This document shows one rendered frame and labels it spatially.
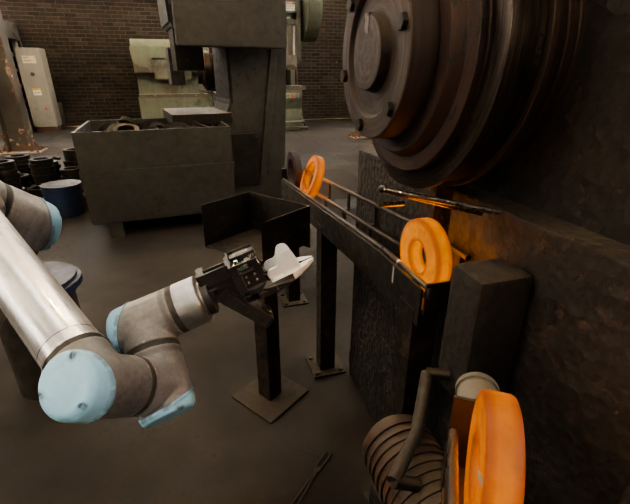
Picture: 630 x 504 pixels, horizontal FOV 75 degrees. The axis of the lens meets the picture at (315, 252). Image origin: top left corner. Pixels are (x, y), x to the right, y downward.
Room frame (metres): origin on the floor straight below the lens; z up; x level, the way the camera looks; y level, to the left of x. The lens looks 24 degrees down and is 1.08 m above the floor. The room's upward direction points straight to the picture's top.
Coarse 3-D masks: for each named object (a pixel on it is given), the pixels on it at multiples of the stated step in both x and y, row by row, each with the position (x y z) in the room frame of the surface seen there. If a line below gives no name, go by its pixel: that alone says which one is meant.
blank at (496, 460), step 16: (480, 400) 0.34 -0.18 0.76; (496, 400) 0.31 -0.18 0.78; (512, 400) 0.32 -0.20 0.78; (480, 416) 0.32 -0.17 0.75; (496, 416) 0.29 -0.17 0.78; (512, 416) 0.29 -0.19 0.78; (480, 432) 0.30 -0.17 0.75; (496, 432) 0.28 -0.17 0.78; (512, 432) 0.28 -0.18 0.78; (480, 448) 0.29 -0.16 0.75; (496, 448) 0.26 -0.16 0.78; (512, 448) 0.26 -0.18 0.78; (480, 464) 0.27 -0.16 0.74; (496, 464) 0.25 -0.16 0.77; (512, 464) 0.25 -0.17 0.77; (464, 480) 0.34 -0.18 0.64; (480, 480) 0.26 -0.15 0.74; (496, 480) 0.24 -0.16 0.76; (512, 480) 0.24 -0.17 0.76; (464, 496) 0.31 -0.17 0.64; (480, 496) 0.25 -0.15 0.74; (496, 496) 0.24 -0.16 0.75; (512, 496) 0.24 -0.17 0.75
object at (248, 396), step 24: (216, 216) 1.22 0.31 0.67; (240, 216) 1.30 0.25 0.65; (264, 216) 1.30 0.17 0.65; (288, 216) 1.10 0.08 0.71; (216, 240) 1.22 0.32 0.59; (240, 240) 1.22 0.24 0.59; (264, 240) 1.03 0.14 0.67; (288, 240) 1.10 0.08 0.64; (264, 336) 1.13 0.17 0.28; (264, 360) 1.14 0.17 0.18; (264, 384) 1.14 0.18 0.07; (288, 384) 1.21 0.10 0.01; (264, 408) 1.09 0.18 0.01; (288, 408) 1.10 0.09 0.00
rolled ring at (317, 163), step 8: (312, 160) 1.68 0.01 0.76; (320, 160) 1.63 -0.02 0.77; (312, 168) 1.71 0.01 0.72; (320, 168) 1.59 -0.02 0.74; (304, 176) 1.71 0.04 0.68; (320, 176) 1.58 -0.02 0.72; (304, 184) 1.70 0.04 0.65; (312, 184) 1.57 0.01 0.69; (320, 184) 1.57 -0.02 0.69; (312, 192) 1.58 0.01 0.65
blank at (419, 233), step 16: (416, 224) 0.78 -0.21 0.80; (432, 224) 0.75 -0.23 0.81; (400, 240) 0.84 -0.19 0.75; (416, 240) 0.77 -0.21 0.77; (432, 240) 0.72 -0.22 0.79; (448, 240) 0.72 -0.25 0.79; (400, 256) 0.83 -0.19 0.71; (416, 256) 0.80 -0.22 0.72; (432, 256) 0.71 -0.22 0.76; (448, 256) 0.70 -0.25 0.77; (416, 272) 0.76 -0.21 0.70; (432, 272) 0.70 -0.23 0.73; (448, 272) 0.69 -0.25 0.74
